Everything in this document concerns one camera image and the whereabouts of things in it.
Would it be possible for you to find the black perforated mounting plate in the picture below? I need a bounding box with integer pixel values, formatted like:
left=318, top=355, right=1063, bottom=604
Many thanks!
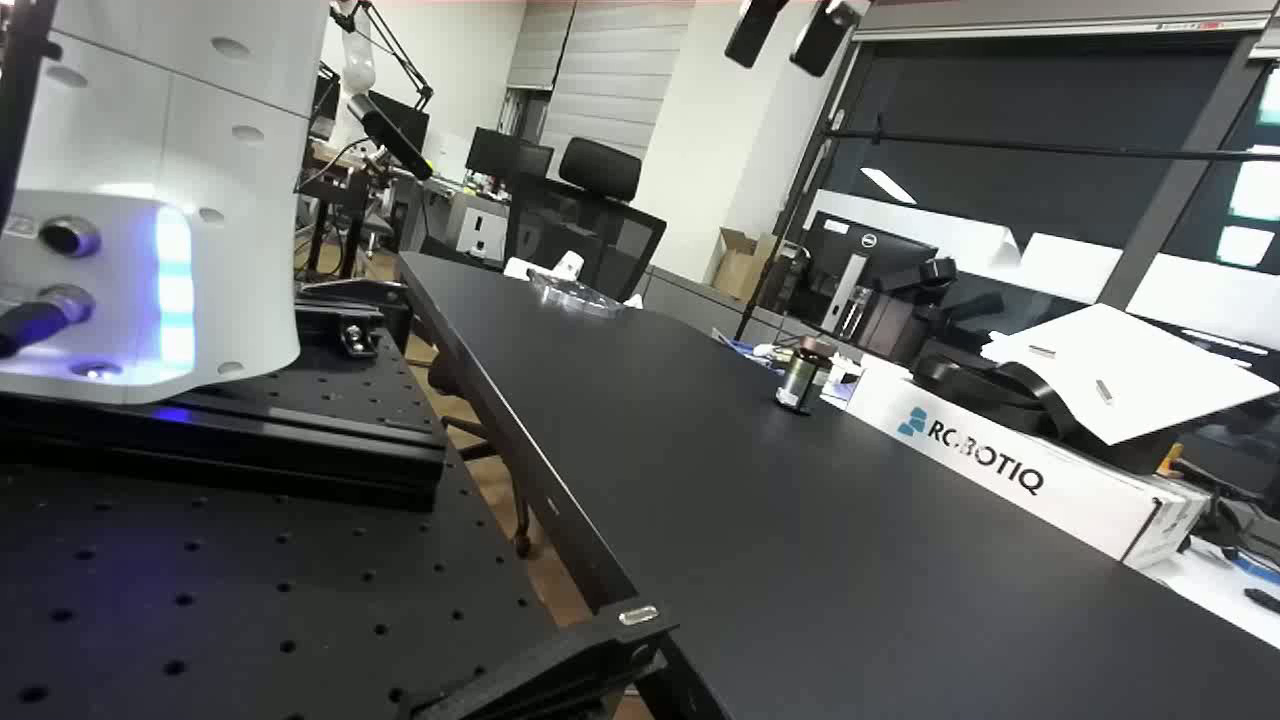
left=0, top=346, right=554, bottom=720

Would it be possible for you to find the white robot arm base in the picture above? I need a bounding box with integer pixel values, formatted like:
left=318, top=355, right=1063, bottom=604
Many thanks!
left=0, top=0, right=330, bottom=403

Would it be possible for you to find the small dark metallic can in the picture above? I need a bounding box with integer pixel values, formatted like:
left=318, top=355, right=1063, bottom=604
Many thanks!
left=777, top=340, right=835, bottom=412

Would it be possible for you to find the black computer monitor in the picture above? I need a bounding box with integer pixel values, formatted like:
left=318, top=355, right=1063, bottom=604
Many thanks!
left=465, top=127, right=554, bottom=184

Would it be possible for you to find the black bag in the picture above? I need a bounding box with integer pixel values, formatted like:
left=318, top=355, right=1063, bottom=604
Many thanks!
left=913, top=346, right=1098, bottom=449

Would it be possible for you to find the black office chair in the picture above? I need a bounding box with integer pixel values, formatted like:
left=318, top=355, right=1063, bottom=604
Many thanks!
left=507, top=138, right=663, bottom=301

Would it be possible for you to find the brown cardboard box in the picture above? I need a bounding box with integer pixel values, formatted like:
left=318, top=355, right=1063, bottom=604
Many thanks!
left=712, top=229, right=774, bottom=301

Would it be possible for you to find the white Robotiq cardboard box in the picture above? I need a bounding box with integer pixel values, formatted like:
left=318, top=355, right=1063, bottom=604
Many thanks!
left=821, top=355, right=1208, bottom=569

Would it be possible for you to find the white paper sheet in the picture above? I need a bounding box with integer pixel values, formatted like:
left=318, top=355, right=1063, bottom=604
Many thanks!
left=982, top=304, right=1278, bottom=443

